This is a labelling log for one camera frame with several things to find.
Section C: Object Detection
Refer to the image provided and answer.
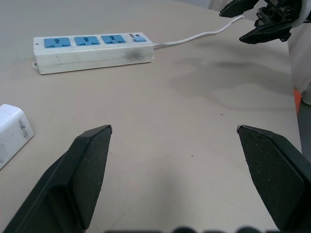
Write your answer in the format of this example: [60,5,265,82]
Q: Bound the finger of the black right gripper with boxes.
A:
[219,0,259,18]
[239,20,293,45]

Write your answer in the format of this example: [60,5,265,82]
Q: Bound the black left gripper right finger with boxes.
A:
[236,124,311,233]

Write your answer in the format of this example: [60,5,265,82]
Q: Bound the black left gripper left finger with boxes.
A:
[1,124,113,233]

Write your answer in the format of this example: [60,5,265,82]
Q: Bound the white power adapter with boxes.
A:
[0,103,35,170]

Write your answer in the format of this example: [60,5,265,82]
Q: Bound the orange tapered plastic piece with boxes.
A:
[293,87,302,115]

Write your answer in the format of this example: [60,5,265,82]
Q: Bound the white power strip blue sockets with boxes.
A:
[32,32,155,75]

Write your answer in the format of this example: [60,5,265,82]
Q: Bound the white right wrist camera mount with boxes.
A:
[290,0,311,29]

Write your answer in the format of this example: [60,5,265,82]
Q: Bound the white power cable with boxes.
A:
[153,15,245,49]

